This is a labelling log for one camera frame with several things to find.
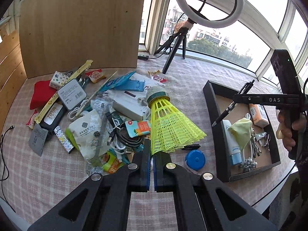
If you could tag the grey foil sachet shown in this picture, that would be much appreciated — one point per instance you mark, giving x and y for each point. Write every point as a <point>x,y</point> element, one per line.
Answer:
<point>38,139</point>

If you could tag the black shallow tray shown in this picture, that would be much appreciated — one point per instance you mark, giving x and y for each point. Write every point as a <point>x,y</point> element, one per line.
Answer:
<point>210,115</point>

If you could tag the clear plastic bag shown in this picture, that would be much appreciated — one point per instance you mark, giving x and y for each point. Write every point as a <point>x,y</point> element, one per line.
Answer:
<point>102,104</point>

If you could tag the orange green snack packet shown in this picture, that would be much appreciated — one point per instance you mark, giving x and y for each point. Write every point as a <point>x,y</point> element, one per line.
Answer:
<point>112,162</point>

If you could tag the grey metal tin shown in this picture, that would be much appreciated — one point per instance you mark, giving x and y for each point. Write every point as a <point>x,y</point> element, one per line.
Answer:
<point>72,93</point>

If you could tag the patterned lighter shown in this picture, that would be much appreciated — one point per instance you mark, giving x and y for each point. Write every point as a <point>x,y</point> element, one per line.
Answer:
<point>63,139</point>

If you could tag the person's right hand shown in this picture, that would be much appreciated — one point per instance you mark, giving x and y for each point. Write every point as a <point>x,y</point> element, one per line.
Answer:
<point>286,132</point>

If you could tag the lime green small case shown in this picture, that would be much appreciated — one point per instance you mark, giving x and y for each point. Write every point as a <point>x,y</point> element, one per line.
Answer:
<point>69,136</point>

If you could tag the slatted pine wood panel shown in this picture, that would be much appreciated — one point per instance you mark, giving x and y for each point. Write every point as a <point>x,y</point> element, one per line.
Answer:
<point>9,77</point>

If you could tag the blue packet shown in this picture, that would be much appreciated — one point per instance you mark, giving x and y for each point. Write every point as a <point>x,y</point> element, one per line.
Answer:
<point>122,81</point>

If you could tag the thin wooden stick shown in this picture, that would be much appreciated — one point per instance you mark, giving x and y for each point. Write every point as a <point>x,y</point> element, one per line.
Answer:
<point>101,87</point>

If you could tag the patterned white tissue pack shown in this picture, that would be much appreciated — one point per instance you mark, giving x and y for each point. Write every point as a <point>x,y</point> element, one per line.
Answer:
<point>59,80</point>

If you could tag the white pouch green emblem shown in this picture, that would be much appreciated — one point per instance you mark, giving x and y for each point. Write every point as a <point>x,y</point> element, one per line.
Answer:
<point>84,130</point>

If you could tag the yellow plastic shuttlecock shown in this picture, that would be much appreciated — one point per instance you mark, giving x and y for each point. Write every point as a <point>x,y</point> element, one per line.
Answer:
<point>168,120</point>

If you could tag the red cloth pouch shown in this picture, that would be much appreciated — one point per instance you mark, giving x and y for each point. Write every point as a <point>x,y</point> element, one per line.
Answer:
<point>42,95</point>

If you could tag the plain wooden board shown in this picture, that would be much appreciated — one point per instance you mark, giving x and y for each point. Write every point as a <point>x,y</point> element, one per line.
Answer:
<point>84,28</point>

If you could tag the orange tissue pack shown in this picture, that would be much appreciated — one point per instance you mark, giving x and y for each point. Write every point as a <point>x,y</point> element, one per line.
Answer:
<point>258,115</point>

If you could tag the black pouch white label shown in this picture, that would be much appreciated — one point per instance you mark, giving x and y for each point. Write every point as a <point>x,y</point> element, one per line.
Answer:
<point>51,116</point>

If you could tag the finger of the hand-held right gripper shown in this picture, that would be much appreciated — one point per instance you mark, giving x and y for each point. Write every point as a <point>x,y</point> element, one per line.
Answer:
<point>264,99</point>

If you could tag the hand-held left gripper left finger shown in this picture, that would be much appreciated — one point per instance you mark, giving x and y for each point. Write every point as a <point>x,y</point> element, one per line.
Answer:
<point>146,170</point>

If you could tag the blue tape measure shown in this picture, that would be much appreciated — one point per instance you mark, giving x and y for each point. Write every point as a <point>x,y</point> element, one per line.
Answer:
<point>195,160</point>

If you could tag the black tripod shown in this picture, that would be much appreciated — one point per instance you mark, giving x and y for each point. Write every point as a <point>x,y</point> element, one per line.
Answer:
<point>173,53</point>

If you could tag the orange printed card pack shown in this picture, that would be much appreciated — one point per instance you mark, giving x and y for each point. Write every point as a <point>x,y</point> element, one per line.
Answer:
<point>138,127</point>

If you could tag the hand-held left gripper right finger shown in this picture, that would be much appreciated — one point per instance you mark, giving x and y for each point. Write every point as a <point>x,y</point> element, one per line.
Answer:
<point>156,170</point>

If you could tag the red white creamer sachet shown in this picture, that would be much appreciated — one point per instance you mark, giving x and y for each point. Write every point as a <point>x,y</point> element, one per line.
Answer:
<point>95,75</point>
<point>31,119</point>
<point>157,77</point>

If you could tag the white printed cardboard box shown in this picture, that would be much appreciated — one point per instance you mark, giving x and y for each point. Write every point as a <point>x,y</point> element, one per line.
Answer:
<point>130,103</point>

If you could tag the yellow stick packet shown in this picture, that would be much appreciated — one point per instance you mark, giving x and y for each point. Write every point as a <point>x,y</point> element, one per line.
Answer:
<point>51,101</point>

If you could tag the white tube blue cap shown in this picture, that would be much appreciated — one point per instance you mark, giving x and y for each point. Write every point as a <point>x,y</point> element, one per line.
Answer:
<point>232,139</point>

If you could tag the black power adapter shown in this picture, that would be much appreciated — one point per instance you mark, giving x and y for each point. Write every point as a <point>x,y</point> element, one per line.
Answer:
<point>143,57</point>

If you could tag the metal clips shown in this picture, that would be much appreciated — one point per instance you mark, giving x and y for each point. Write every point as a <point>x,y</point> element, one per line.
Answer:
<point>258,144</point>

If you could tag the pale green cloth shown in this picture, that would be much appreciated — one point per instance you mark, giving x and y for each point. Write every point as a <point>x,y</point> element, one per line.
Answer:
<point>241,131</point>

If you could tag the black pen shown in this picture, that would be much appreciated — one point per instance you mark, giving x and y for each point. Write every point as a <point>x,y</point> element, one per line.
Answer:
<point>231,107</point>

